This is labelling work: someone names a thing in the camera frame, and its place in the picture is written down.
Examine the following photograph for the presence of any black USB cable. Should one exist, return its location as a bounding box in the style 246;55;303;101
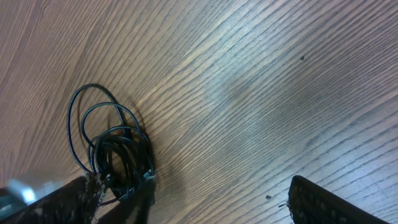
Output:
67;83;155;207

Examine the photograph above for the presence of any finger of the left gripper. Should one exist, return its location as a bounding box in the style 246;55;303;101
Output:
98;177;155;224

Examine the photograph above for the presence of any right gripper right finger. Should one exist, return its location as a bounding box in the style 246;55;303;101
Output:
287;175;387;224

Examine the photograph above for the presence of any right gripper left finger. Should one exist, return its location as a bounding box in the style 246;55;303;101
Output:
1;174;104;224

